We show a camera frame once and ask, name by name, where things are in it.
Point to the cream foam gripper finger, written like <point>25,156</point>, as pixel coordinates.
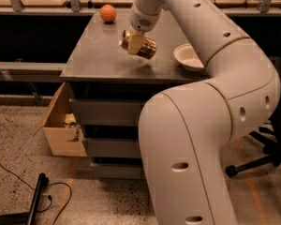
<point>135,43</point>

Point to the orange drink can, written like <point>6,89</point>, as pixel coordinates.
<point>148,48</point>

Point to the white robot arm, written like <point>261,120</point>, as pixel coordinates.
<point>182,129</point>

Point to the orange fruit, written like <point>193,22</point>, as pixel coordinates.
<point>108,13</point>

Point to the white paper bowl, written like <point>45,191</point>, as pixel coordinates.
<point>187,58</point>

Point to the grey drawer cabinet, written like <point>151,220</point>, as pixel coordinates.
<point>99,68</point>

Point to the top grey drawer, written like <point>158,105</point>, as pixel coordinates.
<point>106,112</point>

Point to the grey drawer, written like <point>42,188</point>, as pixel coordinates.
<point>106,112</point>
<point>111,148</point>
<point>117,171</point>

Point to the open cardboard box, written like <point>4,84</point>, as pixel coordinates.
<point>60,127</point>

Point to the middle grey drawer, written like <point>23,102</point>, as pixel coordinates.
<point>111,148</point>

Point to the bottom grey drawer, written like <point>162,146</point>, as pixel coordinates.
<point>117,171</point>

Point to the black metal stand foot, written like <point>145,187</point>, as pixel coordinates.
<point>27,218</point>

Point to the grey metal rail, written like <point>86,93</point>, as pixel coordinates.
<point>31,72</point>

